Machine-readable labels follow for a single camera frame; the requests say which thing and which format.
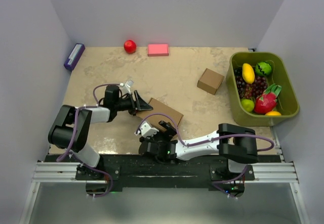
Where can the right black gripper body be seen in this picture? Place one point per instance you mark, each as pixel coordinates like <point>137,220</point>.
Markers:
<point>155,139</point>

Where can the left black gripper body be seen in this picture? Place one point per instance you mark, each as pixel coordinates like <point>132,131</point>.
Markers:
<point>126,104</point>

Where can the large brown cardboard box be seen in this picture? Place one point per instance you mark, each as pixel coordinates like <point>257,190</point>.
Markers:
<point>159,107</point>

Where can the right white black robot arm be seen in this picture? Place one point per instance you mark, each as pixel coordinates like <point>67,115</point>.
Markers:
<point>235,143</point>

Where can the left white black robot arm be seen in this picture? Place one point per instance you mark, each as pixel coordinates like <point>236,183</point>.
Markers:
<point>71,126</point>

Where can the pink rectangular box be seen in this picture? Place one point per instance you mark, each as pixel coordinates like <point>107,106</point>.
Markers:
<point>154,50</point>

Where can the small folded cardboard box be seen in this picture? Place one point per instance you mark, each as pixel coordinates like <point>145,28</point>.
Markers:
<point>210,81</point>

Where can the purple blue box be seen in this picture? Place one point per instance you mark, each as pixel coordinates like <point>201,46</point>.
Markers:
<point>74,56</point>

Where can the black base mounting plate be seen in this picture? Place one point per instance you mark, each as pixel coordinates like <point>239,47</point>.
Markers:
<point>116,172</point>

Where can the red apple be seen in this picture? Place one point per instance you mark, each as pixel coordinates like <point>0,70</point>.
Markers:
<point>130,46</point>

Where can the purple grapes bunch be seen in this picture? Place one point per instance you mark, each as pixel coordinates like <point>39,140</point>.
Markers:
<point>249,90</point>

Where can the yellow mango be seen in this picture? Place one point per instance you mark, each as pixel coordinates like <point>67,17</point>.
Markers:
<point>248,73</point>

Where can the red dragon fruit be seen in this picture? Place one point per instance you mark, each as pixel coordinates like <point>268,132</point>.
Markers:
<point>267,101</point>

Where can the orange fruit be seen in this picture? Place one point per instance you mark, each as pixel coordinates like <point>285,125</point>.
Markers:
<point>273,113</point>

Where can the green round fruit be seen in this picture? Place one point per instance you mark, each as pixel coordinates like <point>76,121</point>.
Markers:
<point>263,68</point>

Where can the olive green plastic bin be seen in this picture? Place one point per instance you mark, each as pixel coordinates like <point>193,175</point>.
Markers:
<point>287,103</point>

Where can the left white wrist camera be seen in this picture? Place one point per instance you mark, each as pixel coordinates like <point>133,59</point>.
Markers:
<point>126,87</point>

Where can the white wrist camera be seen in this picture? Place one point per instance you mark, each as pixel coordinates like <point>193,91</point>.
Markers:
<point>146,130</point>
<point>126,87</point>

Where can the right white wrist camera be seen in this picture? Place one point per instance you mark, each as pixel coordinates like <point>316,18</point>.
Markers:
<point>146,130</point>

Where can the aluminium rail frame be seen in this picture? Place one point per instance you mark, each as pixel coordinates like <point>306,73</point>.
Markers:
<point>274,196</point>

